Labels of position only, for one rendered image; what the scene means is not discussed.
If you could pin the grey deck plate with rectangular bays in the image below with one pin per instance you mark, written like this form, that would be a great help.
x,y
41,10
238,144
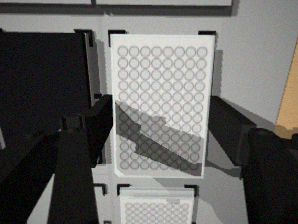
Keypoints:
x,y
257,43

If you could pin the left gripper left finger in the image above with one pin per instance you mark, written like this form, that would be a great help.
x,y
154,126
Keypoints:
x,y
68,154

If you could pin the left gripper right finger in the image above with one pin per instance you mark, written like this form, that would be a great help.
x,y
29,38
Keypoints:
x,y
270,179

